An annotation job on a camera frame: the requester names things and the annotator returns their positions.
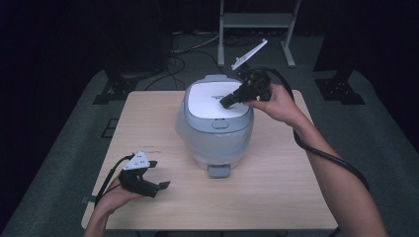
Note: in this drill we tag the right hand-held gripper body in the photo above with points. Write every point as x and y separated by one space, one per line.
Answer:
258 85

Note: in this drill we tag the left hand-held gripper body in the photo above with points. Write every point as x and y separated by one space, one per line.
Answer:
136 182

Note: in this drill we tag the white and grey rice cooker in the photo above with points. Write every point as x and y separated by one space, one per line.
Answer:
214 141

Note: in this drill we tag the person's left hand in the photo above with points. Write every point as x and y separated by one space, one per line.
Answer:
113 199

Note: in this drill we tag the person's right hand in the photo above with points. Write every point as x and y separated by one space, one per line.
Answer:
280 105

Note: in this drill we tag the grey tape strip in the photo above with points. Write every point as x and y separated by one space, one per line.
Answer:
88 199

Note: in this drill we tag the white metal stand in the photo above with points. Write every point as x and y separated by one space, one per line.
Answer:
257 20

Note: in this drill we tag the black stand base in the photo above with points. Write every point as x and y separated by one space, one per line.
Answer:
115 89
339 89

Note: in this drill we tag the dark floor socket frame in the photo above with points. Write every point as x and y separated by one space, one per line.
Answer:
109 128

